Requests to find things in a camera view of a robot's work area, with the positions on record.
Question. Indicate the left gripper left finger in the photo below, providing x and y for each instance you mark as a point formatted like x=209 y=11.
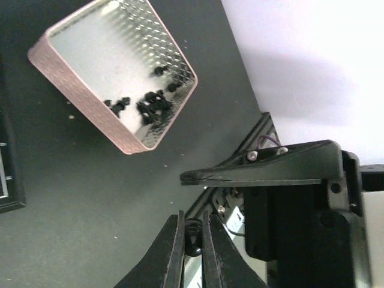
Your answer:
x=163 y=263

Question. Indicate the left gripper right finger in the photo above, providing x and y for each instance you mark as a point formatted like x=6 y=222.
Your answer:
x=222 y=264

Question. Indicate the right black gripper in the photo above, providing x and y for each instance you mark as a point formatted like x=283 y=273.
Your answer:
x=303 y=213

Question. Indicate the pink metal tin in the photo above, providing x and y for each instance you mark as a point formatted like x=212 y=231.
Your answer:
x=108 y=50

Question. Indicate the black chess piece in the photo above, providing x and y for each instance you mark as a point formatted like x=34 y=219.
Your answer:
x=154 y=102
x=172 y=87
x=120 y=105
x=159 y=70
x=193 y=237

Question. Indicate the black and silver chessboard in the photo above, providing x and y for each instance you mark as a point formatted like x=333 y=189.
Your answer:
x=12 y=191

